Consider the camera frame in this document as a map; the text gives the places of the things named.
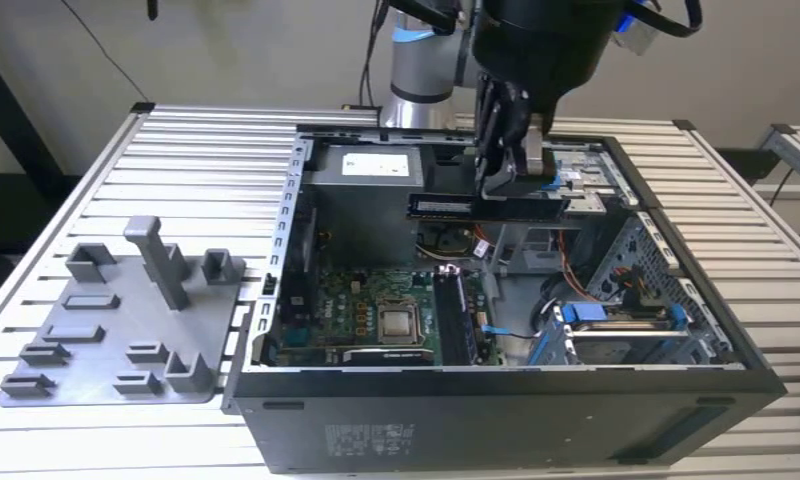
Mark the black graphics card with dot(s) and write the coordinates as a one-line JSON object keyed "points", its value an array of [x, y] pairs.
{"points": [[390, 356]]}

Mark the black open PC case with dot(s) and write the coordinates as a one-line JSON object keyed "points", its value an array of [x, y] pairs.
{"points": [[507, 420]]}

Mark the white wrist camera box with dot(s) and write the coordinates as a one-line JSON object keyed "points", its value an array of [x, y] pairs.
{"points": [[634, 35]]}

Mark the black box behind table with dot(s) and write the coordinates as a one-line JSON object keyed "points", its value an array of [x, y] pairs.
{"points": [[748, 165]]}

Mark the grey parts rack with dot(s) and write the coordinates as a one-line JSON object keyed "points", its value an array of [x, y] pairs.
{"points": [[134, 345]]}

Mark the grey drive cage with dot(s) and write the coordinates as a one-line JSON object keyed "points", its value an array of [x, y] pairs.
{"points": [[601, 200]]}

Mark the blue disk carrier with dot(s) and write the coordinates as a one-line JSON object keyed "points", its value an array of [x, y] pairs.
{"points": [[562, 177]]}

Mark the silver CPU socket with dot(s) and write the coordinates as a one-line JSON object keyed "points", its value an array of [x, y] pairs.
{"points": [[397, 322]]}

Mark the grey power supply unit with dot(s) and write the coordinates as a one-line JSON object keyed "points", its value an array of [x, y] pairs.
{"points": [[363, 215]]}

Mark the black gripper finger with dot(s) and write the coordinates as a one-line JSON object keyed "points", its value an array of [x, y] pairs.
{"points": [[523, 185], [490, 130]]}

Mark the black table corner cap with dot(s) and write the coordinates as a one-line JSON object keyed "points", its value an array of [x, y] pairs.
{"points": [[686, 125], [143, 106]]}

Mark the dark RAM stick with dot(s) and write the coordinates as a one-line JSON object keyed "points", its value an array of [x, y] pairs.
{"points": [[441, 205]]}

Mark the disk bay with blue rails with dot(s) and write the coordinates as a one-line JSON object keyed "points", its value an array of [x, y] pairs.
{"points": [[614, 327]]}

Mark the metal slat side table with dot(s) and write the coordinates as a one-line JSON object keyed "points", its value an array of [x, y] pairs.
{"points": [[797, 150]]}

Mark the green motherboard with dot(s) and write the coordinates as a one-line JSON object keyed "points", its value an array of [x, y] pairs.
{"points": [[337, 305]]}

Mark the black diagonal pole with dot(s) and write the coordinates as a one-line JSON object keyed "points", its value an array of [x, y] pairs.
{"points": [[14, 100]]}

